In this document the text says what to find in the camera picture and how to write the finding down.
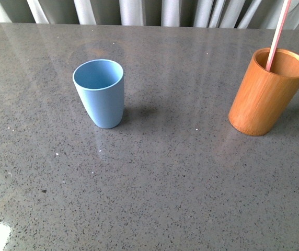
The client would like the blue plastic cup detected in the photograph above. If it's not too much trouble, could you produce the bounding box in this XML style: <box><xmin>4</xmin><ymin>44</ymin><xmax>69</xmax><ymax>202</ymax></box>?
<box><xmin>73</xmin><ymin>59</ymin><xmax>124</xmax><ymax>129</ymax></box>

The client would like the pink chopstick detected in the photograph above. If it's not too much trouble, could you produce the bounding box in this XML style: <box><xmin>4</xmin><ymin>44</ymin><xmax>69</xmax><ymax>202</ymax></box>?
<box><xmin>265</xmin><ymin>0</ymin><xmax>291</xmax><ymax>72</ymax></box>

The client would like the orange bamboo chopstick holder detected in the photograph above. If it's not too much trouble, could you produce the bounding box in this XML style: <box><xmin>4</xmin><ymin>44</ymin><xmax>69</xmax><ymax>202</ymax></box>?
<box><xmin>228</xmin><ymin>48</ymin><xmax>299</xmax><ymax>136</ymax></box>

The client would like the grey pleated curtain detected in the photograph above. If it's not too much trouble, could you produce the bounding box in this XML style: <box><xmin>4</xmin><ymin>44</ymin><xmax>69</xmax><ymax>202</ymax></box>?
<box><xmin>0</xmin><ymin>0</ymin><xmax>299</xmax><ymax>31</ymax></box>

